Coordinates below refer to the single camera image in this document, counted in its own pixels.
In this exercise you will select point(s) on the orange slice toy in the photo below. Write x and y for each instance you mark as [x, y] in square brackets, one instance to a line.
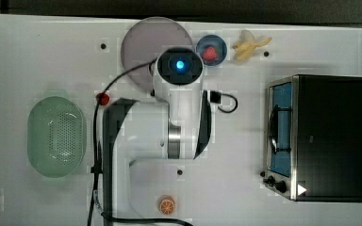
[166, 205]

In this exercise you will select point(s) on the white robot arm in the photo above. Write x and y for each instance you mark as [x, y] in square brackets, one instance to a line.
[175, 125]

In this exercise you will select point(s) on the peeled banana toy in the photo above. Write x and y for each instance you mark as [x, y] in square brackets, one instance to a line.
[245, 46]

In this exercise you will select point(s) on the silver black toaster oven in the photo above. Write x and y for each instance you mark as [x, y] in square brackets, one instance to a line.
[314, 138]

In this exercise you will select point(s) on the small blue bowl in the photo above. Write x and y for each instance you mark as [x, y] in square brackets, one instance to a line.
[218, 43]

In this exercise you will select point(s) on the grey round plate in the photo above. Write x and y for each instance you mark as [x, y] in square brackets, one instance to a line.
[146, 40]

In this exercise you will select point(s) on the green oval colander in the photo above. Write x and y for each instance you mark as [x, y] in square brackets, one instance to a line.
[56, 137]

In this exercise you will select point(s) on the red strawberry on table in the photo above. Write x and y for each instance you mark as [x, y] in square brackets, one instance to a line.
[102, 98]

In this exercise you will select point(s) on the strawberry in blue bowl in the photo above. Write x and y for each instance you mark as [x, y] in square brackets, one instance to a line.
[209, 54]

